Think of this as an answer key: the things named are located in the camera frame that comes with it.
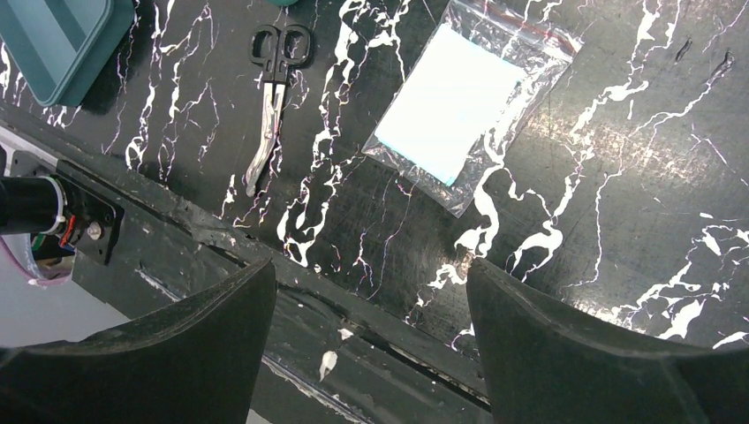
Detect green medicine box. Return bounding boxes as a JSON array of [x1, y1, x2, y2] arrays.
[[268, 0, 299, 7]]

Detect green bandage packet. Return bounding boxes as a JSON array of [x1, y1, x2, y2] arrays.
[[362, 1, 583, 216]]

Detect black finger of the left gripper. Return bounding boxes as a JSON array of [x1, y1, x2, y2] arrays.
[[0, 260, 278, 424]]

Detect black handled scissors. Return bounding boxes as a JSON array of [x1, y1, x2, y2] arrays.
[[245, 24, 313, 198]]

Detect dark teal tray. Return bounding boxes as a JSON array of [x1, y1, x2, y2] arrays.
[[1, 0, 135, 107]]

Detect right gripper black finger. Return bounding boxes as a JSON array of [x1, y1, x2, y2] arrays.
[[466, 259, 748, 423]]

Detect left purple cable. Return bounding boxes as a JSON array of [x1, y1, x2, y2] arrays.
[[0, 236, 75, 289]]

